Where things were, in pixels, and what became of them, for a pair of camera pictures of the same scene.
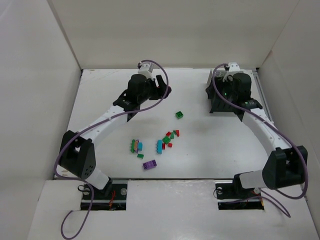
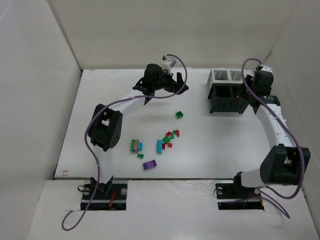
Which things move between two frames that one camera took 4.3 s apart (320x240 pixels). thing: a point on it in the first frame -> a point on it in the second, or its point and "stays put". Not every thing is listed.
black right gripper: [217, 93] -> [246, 91]
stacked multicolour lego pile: [136, 146] stays put
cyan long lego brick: [159, 146] stays put
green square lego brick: [179, 114] stays put
